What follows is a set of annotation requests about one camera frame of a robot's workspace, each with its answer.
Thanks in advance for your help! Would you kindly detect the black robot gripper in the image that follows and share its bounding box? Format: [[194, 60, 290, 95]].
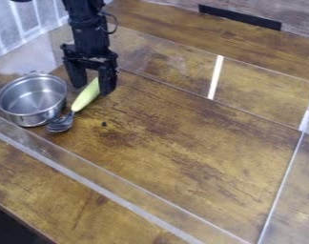
[[60, 22, 117, 96]]

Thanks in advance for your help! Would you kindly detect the green handled metal spoon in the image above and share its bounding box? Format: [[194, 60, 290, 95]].
[[47, 78, 100, 132]]

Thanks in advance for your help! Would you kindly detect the small stainless steel pot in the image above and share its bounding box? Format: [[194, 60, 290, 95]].
[[0, 71, 68, 127]]

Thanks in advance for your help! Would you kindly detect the clear acrylic front barrier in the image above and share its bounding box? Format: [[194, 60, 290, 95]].
[[0, 117, 250, 244]]

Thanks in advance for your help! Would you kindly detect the clear acrylic barrier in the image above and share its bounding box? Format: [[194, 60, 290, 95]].
[[0, 117, 250, 244], [258, 106, 309, 244]]

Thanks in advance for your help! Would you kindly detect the black strip on table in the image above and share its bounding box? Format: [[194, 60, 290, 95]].
[[198, 4, 282, 31]]

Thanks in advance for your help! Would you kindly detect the clear acrylic right barrier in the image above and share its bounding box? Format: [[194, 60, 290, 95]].
[[258, 106, 309, 244]]

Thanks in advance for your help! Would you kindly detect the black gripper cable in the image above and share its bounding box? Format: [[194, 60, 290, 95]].
[[97, 10, 120, 35]]

